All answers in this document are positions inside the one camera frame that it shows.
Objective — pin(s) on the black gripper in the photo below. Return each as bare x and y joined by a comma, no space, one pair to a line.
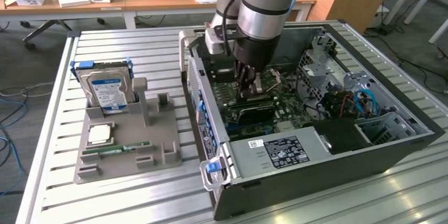
255,53

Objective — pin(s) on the green graphics card black fan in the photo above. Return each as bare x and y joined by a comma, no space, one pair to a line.
258,115

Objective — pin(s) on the open metal socket cover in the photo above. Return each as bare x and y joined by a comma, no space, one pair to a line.
277,82

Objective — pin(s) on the silver perforated drive cage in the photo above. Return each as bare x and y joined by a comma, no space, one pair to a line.
315,87

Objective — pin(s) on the green motherboard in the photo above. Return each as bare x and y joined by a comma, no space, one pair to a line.
291,103

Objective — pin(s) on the black power connector bundle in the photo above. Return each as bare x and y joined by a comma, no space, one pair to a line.
333,103

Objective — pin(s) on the silver chipset heatsink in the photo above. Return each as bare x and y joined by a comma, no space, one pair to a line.
287,127

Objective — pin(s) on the black power strip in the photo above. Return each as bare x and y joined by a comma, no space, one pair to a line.
379,30

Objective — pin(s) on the white floor device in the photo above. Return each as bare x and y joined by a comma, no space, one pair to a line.
382,16

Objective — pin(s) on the grey power supply unit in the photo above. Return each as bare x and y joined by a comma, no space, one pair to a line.
253,161

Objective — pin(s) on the blue case release latch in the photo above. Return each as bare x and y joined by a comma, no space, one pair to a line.
213,168

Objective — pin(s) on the hard disk in blue caddy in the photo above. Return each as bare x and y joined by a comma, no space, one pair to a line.
105,93

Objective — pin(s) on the grey plastic parts rack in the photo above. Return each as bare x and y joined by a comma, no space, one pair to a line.
133,134

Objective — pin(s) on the black open PC case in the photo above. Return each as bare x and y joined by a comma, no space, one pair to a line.
315,182

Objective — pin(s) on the green RAM stick bare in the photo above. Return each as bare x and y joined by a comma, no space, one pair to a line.
115,149

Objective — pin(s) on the silver CPU chip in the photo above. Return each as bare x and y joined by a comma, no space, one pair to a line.
99,134

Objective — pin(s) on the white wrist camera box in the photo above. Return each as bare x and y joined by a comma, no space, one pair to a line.
215,43

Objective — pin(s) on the silver disk bay bracket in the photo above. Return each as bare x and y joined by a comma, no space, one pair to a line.
385,127

